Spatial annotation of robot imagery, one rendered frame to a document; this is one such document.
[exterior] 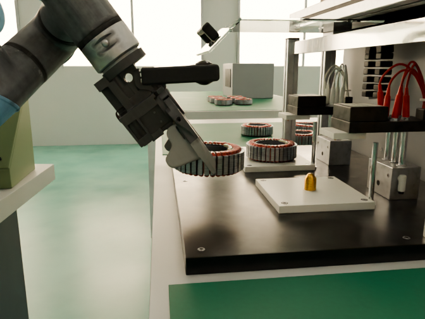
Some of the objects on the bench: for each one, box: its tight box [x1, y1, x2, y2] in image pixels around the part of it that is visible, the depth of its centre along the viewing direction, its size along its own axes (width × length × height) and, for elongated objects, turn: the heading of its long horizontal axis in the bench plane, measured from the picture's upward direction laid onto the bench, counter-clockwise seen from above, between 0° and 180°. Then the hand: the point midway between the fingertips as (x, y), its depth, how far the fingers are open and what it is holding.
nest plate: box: [243, 152, 316, 172], centre depth 91 cm, size 15×15×1 cm
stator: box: [246, 138, 297, 163], centre depth 91 cm, size 11×11×4 cm
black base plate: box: [171, 145, 425, 275], centre depth 80 cm, size 47×64×2 cm
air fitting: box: [397, 175, 407, 194], centre depth 65 cm, size 1×1×3 cm
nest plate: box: [256, 177, 375, 213], centre depth 68 cm, size 15×15×1 cm
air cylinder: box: [367, 158, 421, 200], centre depth 69 cm, size 5×8×6 cm
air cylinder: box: [316, 135, 352, 165], centre depth 92 cm, size 5×8×6 cm
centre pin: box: [304, 173, 317, 191], centre depth 67 cm, size 2×2×3 cm
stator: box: [295, 122, 313, 131], centre depth 143 cm, size 11×11×4 cm
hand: (212, 159), depth 64 cm, fingers closed on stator, 13 cm apart
